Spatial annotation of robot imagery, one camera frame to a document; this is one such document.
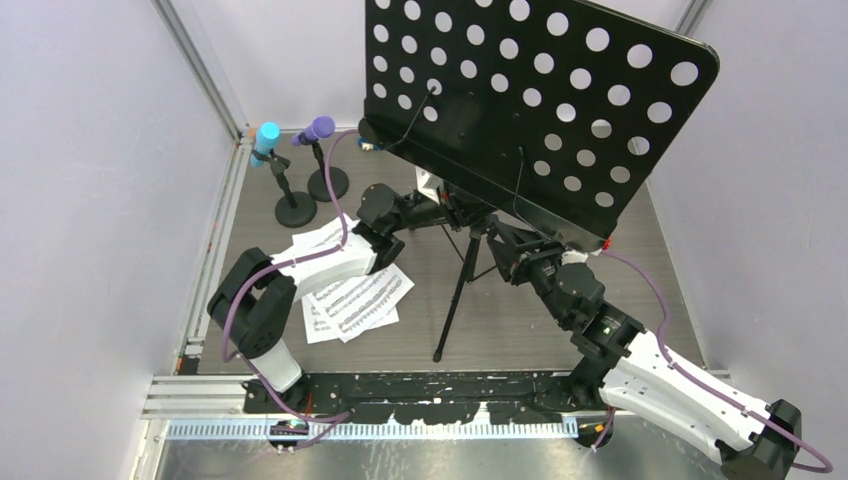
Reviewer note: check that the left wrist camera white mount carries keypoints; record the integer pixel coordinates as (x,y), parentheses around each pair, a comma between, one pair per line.
(428,184)

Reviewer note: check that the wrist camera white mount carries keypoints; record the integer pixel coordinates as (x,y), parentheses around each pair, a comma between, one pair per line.
(428,184)
(586,253)

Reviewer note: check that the sheet music page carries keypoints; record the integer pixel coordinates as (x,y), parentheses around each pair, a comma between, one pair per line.
(319,330)
(359,301)

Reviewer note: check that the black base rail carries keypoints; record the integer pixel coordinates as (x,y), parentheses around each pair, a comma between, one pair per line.
(433,398)

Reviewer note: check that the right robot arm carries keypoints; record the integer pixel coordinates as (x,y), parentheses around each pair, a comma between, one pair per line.
(624,367)

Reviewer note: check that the colourful toy block behind stand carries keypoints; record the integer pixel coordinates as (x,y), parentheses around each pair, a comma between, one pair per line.
(367,146)

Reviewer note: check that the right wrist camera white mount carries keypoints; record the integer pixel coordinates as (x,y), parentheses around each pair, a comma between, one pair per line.
(586,253)

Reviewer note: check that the blue toy microphone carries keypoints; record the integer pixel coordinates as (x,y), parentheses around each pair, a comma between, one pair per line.
(266,138)

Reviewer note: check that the black microphone stand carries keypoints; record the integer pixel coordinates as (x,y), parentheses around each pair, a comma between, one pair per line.
(295,208)

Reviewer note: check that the black music stand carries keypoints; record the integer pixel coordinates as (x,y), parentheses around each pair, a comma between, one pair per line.
(553,112)

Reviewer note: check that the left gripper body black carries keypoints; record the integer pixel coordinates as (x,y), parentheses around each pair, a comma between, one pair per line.
(423,210)

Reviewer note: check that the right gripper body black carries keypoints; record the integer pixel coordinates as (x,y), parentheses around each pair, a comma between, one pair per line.
(537,266)

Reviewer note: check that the purple toy microphone on stand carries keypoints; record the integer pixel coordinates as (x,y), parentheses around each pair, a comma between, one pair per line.
(321,127)

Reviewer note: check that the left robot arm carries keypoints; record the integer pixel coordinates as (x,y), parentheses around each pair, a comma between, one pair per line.
(253,301)

